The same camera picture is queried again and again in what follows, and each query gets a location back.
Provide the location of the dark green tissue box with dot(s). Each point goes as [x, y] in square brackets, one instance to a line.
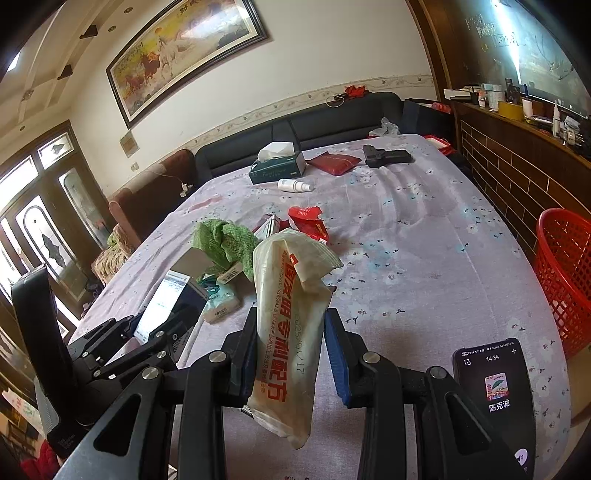
[277, 168]

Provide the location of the dark paper bag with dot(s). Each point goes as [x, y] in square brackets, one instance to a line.
[427, 117]

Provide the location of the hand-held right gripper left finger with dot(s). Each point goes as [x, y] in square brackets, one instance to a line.
[247, 362]

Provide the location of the dark grey sofa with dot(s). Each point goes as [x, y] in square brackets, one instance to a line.
[323, 120]

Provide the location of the green towel cloth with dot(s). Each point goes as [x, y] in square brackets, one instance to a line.
[221, 240]

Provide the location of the white green wipes pack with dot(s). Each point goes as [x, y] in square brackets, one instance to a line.
[221, 302]

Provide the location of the red fabric pouch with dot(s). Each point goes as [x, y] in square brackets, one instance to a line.
[333, 164]

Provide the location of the silver cardboard piece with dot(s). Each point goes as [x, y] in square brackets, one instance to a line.
[196, 265]

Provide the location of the silver red cigarette box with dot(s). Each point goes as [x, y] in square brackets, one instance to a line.
[270, 226]

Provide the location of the black toy pistol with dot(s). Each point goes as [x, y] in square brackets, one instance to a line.
[383, 156]

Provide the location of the blue white printed box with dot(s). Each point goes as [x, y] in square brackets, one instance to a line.
[161, 300]

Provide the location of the brown upholstered chair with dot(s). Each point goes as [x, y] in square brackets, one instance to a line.
[152, 194]

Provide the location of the framed horse painting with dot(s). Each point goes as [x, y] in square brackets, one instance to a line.
[184, 50]

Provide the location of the small barcode box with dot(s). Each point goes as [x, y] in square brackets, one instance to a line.
[231, 274]

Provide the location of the red gift box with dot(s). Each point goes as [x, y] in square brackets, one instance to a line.
[438, 144]

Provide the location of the red plastic mesh basket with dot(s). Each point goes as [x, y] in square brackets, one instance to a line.
[565, 277]

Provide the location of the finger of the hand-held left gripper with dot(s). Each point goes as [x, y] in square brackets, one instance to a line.
[152, 348]
[111, 334]

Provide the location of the white plastic bag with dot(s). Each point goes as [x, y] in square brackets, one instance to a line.
[389, 127]

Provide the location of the black smartphone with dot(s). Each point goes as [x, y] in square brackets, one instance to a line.
[501, 369]

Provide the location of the glass panelled wooden door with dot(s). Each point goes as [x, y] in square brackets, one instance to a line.
[41, 221]

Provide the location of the beige red-printed plastic wrapper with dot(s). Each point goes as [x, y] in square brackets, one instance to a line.
[286, 295]

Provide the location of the white spray bottle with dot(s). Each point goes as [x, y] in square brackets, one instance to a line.
[295, 185]

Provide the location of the red snack wrapper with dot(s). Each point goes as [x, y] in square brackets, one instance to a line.
[307, 221]

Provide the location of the red cloth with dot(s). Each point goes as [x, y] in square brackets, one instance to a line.
[355, 91]

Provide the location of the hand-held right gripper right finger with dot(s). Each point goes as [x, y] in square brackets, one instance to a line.
[334, 362]

